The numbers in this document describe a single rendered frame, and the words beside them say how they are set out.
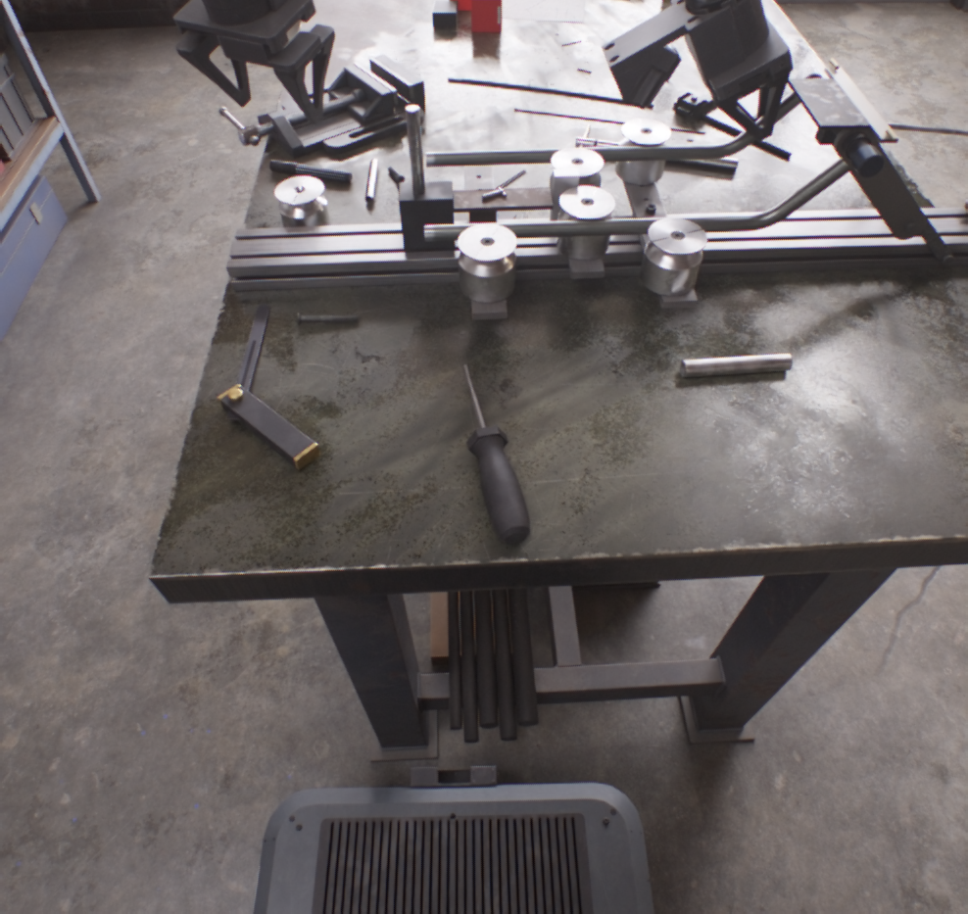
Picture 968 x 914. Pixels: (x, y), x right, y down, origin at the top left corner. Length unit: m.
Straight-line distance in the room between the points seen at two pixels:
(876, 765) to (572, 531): 1.08
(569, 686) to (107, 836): 0.82
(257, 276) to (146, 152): 2.24
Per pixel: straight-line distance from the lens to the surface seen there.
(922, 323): 0.79
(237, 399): 0.62
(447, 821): 1.09
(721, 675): 1.25
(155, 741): 1.51
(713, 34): 0.69
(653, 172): 0.78
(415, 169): 0.67
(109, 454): 1.89
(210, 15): 0.69
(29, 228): 2.53
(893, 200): 0.76
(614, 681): 1.21
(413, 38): 1.21
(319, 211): 0.78
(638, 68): 0.70
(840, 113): 0.71
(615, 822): 1.10
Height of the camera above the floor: 1.34
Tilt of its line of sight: 52 degrees down
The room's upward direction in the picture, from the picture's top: straight up
